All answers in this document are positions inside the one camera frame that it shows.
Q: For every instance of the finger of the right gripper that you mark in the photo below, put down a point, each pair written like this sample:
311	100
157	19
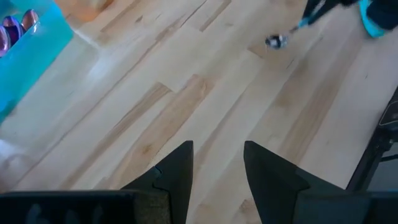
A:
335	3

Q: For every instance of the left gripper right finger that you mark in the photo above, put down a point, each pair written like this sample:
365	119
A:
267	180

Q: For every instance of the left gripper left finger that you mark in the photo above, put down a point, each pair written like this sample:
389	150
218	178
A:
177	174

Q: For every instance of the translucent green plastic bin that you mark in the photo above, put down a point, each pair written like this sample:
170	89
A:
34	62

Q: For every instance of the translucent orange plastic bin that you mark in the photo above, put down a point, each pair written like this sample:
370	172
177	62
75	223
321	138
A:
84	9

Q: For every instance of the black aluminium table frame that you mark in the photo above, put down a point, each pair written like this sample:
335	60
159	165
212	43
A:
373	146

